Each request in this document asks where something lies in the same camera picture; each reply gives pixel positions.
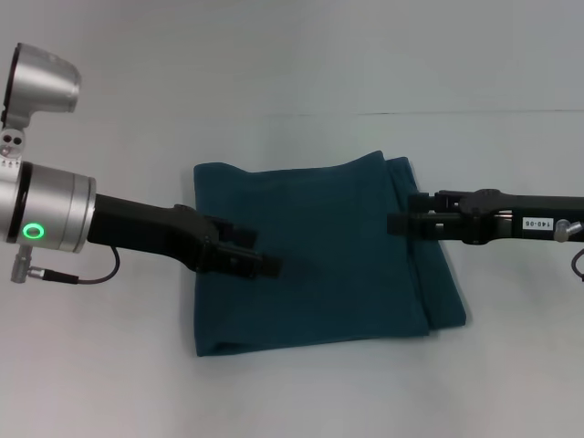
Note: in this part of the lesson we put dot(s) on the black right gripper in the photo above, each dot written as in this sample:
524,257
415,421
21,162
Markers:
524,219

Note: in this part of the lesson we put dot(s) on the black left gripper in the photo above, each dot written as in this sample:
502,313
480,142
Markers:
150,232

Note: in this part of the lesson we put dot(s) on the teal blue t-shirt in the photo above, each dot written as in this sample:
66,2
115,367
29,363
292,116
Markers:
328,274

